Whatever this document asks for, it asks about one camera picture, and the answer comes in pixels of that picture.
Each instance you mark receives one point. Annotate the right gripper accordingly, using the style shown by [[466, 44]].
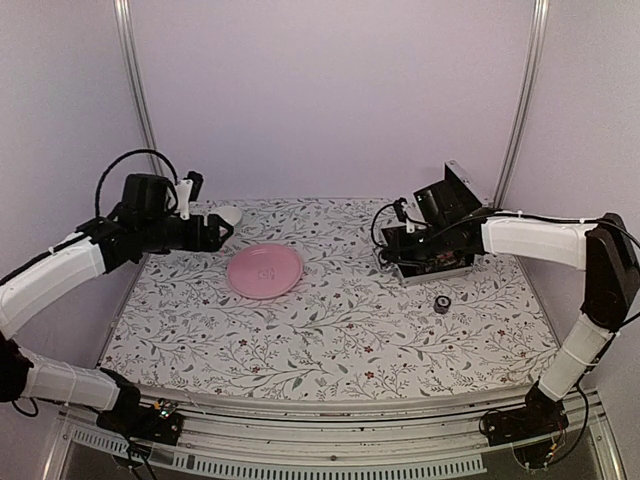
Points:
[[398, 245]]

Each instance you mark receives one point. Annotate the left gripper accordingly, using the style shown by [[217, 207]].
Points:
[[213, 243]]

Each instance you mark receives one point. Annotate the aluminium poker case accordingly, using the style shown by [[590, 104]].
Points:
[[437, 233]]

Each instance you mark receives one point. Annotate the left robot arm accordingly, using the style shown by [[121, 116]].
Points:
[[153, 216]]

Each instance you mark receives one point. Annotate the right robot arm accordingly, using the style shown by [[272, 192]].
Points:
[[601, 249]]

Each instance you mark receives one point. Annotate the white bowl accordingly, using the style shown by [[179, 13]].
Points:
[[230, 214]]

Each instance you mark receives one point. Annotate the pink plate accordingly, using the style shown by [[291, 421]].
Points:
[[264, 271]]

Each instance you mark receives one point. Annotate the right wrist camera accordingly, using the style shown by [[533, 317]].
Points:
[[441, 204]]

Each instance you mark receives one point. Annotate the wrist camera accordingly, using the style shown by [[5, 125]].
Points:
[[441, 204], [187, 191]]

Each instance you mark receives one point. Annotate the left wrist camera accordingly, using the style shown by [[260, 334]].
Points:
[[187, 191]]

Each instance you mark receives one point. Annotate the front aluminium rail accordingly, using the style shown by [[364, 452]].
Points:
[[420, 438]]

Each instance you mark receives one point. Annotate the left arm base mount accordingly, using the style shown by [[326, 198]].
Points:
[[159, 422]]

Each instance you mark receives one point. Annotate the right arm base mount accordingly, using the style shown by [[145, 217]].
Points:
[[520, 430]]

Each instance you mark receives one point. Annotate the right aluminium frame post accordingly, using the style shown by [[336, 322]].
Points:
[[531, 68]]

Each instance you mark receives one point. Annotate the aluminium frame post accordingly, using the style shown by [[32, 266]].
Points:
[[133, 72], [531, 68]]

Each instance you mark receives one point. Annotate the left aluminium frame post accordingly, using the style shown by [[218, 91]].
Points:
[[133, 72]]

